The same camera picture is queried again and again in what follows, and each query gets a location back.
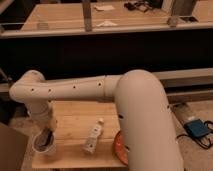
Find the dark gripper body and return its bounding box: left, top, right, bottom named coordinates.
left=38, top=131, right=52, bottom=148

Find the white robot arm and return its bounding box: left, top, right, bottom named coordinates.
left=9, top=69, right=184, bottom=171

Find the brown cardboard box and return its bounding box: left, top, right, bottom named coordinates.
left=0, top=122, right=28, bottom=171

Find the white plastic bottle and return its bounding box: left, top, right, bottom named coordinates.
left=83, top=118, right=104, bottom=154

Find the orange ribbed plate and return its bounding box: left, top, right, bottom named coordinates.
left=113, top=132, right=128, bottom=165

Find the crumpled white tissue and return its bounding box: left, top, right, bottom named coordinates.
left=96, top=20, right=118, bottom=27

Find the white paper sheet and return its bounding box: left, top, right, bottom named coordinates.
left=94, top=5, right=115, bottom=11

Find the blue device on floor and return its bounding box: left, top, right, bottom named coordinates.
left=184, top=119, right=210, bottom=138

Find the black tool pile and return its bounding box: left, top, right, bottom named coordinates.
left=124, top=0, right=153, bottom=13

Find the metal post left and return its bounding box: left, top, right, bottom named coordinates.
left=82, top=0, right=92, bottom=32

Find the metal post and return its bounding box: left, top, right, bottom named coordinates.
left=167, top=0, right=197, bottom=27
left=82, top=0, right=92, bottom=32

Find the metal post right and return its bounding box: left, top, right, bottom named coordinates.
left=167, top=0, right=197, bottom=27

